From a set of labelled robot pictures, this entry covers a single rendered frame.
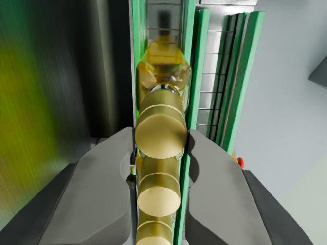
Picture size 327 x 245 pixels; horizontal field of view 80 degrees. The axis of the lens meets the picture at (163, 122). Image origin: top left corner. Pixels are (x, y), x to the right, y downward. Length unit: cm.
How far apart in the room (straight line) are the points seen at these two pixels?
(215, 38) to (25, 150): 33
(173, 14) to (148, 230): 33
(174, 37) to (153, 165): 27
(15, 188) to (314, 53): 64
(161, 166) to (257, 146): 55
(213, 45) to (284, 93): 31
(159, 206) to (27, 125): 14
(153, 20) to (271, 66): 34
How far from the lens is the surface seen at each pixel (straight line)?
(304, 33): 62
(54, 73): 26
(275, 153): 74
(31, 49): 23
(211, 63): 40
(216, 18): 40
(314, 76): 64
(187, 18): 30
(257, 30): 33
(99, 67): 51
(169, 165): 17
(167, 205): 16
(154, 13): 39
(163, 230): 20
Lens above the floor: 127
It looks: 62 degrees down
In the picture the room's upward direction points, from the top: 179 degrees counter-clockwise
